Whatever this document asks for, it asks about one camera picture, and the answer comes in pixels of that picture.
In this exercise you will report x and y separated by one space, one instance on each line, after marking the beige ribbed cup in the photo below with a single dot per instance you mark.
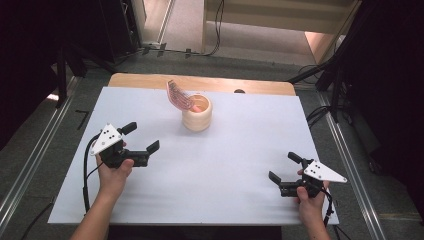
196 121

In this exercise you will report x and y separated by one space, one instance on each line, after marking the aluminium floor rail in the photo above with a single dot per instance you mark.
343 150
38 151

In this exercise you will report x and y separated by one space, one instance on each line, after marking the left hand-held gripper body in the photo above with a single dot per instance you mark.
106 138

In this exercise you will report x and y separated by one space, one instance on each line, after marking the white board sheet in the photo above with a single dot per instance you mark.
200 173

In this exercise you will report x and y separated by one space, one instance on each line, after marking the beige shelf unit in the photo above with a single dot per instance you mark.
266 16

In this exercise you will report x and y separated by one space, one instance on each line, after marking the person's right hand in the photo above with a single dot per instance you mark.
311 208

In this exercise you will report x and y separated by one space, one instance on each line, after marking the dark table grommet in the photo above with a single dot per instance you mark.
239 91

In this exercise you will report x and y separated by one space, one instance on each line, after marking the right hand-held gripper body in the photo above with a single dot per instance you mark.
323 172

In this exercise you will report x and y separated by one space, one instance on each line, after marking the person's left hand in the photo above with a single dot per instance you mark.
113 180

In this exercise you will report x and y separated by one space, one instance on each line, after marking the black cabinet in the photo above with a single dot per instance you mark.
116 30

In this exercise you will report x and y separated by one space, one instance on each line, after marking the wooden table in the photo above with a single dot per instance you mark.
143 81

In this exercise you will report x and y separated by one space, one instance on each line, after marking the black metal stand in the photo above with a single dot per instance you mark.
335 96
61 80

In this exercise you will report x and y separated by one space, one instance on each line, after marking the pink hairbrush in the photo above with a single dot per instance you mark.
178 96

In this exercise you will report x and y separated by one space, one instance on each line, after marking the black curtain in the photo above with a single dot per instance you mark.
26 50
393 83

